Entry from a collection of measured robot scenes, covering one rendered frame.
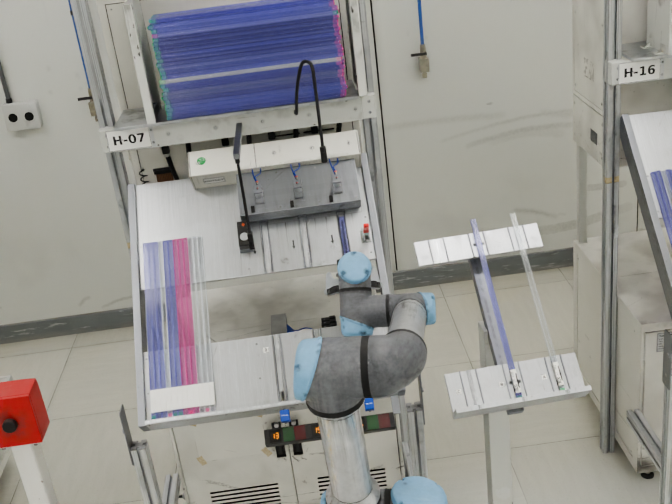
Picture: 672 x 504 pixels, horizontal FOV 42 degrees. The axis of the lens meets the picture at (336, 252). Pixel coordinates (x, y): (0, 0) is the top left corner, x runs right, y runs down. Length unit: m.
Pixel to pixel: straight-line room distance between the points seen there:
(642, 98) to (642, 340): 0.74
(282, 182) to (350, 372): 1.00
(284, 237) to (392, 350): 0.95
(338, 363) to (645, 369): 1.46
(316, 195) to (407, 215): 1.80
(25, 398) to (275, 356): 0.68
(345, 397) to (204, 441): 1.19
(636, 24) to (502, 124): 1.48
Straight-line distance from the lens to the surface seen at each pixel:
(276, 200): 2.48
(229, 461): 2.83
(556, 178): 4.35
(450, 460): 3.25
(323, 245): 2.48
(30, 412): 2.57
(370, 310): 2.00
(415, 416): 2.42
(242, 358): 2.39
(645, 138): 2.72
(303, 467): 2.85
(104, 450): 3.64
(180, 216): 2.57
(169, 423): 2.38
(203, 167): 2.54
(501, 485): 2.68
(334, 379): 1.62
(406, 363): 1.63
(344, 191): 2.48
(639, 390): 2.93
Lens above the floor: 2.01
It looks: 24 degrees down
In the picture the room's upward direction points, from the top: 7 degrees counter-clockwise
